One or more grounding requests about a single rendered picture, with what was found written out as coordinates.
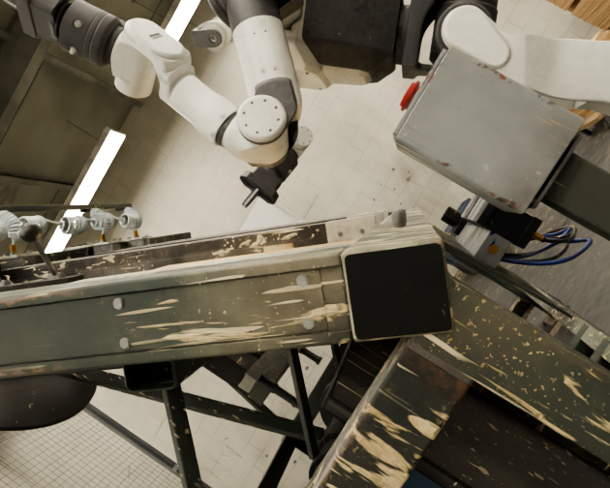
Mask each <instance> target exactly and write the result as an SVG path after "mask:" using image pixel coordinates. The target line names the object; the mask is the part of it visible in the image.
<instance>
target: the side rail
mask: <svg viewBox="0 0 610 488"><path fill-rule="evenodd" d="M344 251H345V249H335V250H328V251H321V252H314V253H307V254H299V255H292V256H285V257H277V258H271V259H257V260H250V261H242V262H236V263H228V264H221V265H214V266H206V267H200V268H192V269H185V270H178V271H170V272H164V273H156V274H149V275H142V276H135V277H128V278H120V279H113V280H106V281H99V282H92V283H84V284H77V285H70V286H63V287H56V288H48V289H41V290H28V291H21V292H13V293H6V294H0V378H9V377H19V376H29V375H39V374H48V373H58V372H68V371H76V370H86V369H96V368H106V367H115V366H125V365H135V364H144V363H154V362H164V361H173V360H183V359H193V358H203V357H211V356H221V355H231V354H240V353H250V352H260V351H278V350H288V349H298V348H308V347H317V346H327V345H337V344H346V343H351V342H352V340H353V337H352V330H351V318H350V311H349V304H348V298H347V291H346V284H345V278H344V271H343V264H342V258H341V255H342V253H343V252H344Z"/></svg>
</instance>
